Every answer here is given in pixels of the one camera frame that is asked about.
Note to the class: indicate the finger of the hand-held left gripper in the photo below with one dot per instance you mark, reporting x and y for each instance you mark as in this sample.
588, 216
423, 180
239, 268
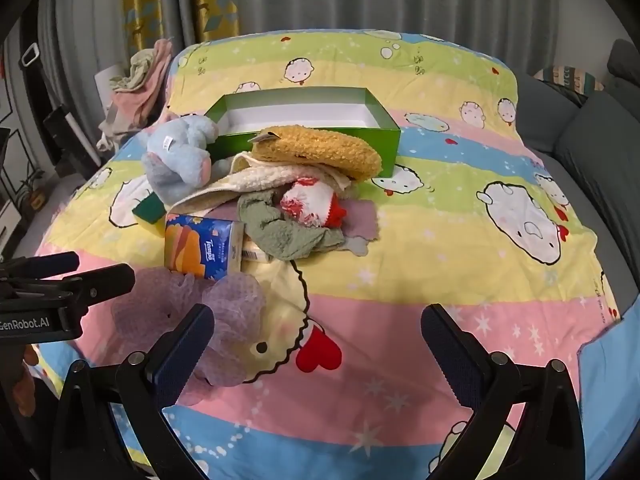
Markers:
50, 263
107, 280

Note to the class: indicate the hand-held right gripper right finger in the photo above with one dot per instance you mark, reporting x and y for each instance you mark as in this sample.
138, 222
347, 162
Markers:
450, 355

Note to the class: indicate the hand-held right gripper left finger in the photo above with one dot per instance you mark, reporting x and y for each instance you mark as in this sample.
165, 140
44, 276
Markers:
182, 355

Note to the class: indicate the purple fluffy cloth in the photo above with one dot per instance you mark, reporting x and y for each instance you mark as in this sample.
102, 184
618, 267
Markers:
235, 305

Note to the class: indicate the green scouring sponge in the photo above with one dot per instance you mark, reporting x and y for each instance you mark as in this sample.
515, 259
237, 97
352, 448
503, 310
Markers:
150, 212

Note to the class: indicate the blue and orange tissue pack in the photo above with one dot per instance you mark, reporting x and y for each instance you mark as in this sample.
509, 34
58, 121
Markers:
200, 245

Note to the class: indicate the blue plush elephant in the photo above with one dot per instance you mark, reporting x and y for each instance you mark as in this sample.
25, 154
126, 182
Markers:
180, 155

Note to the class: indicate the grey-green fuzzy cloth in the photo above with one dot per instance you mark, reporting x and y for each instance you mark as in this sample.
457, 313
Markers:
280, 240

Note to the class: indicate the purple knitted cloth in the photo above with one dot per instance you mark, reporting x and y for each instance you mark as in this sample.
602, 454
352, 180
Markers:
362, 220

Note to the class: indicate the cream fleece cloth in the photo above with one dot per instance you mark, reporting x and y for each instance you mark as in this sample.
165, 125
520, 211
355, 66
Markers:
250, 180

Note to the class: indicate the red and white sock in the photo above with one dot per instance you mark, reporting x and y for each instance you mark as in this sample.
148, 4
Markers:
305, 200

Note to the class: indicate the green cardboard box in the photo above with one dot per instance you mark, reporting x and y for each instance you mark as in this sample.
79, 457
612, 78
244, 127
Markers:
390, 140

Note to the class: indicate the yellow plush toy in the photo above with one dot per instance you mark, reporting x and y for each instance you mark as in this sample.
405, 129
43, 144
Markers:
320, 152

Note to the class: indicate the person's left hand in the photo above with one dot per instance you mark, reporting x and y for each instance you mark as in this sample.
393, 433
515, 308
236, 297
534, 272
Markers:
22, 380

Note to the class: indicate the printed cartoon blanket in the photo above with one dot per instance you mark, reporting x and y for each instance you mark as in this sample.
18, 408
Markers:
450, 270

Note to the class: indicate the small white tissue pack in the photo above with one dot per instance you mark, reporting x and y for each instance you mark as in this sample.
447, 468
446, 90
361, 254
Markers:
255, 252

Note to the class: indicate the dark side furniture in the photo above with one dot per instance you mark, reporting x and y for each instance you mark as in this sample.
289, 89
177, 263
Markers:
65, 130

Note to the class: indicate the pile of pink clothes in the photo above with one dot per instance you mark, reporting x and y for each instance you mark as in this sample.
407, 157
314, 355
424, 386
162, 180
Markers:
140, 90

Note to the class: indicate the grey sofa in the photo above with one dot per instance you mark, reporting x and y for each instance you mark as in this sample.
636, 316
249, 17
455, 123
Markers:
600, 150

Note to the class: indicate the striped pillow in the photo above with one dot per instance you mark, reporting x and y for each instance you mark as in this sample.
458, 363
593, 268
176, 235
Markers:
570, 77

